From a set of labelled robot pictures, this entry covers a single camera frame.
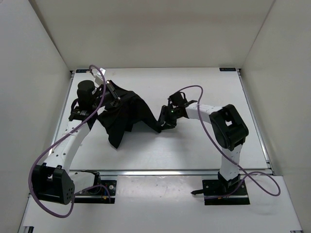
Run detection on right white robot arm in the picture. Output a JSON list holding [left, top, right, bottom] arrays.
[[158, 100, 249, 195]]

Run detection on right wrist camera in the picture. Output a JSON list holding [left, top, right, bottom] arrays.
[[168, 91, 188, 107]]

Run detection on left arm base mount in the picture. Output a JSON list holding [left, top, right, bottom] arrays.
[[74, 175, 117, 204]]

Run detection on black pleated skirt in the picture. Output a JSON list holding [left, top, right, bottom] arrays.
[[97, 88, 161, 149]]

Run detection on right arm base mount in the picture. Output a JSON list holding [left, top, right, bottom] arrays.
[[191, 180, 250, 205]]

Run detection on aluminium front rail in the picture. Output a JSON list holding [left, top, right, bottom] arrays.
[[93, 169, 274, 177]]

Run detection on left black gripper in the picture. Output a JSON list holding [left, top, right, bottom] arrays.
[[93, 77, 137, 106]]

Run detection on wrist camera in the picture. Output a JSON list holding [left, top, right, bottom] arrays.
[[168, 91, 188, 107], [77, 80, 96, 109]]

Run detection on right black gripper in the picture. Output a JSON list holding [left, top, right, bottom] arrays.
[[156, 106, 181, 130]]

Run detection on right table label sticker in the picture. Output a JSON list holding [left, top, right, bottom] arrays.
[[219, 67, 236, 72]]

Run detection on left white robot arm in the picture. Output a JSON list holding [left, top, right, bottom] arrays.
[[31, 80, 121, 204]]

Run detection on left table label sticker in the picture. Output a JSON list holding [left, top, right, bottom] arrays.
[[75, 69, 90, 73]]

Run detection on table label sticker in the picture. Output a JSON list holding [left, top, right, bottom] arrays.
[[219, 67, 236, 72], [75, 69, 90, 73]]

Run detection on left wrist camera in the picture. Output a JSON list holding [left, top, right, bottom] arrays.
[[77, 80, 96, 109]]

